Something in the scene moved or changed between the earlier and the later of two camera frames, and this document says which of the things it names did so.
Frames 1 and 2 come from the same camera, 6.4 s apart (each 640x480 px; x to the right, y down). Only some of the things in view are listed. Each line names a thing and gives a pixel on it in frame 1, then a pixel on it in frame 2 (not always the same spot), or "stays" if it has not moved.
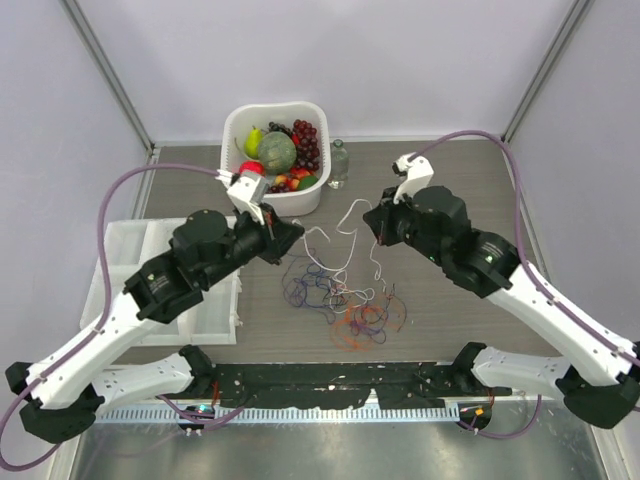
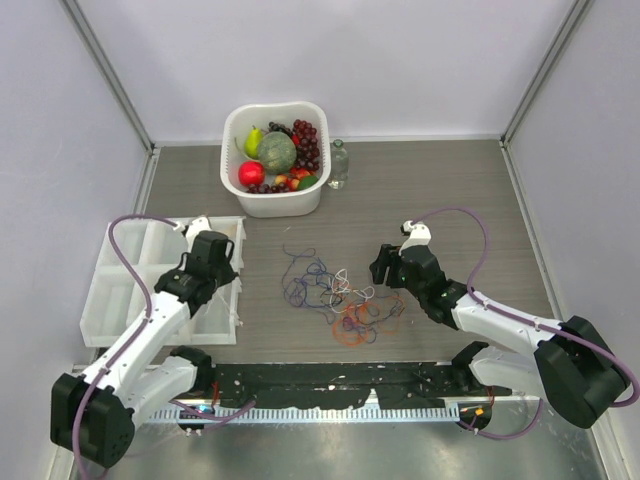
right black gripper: x=381 y=217 to x=388 y=256
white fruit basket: x=241 y=118 stays
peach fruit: x=292 y=180 stays
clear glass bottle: x=339 y=165 stays
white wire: x=371 y=253 to x=226 y=305
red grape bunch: x=307 y=153 stays
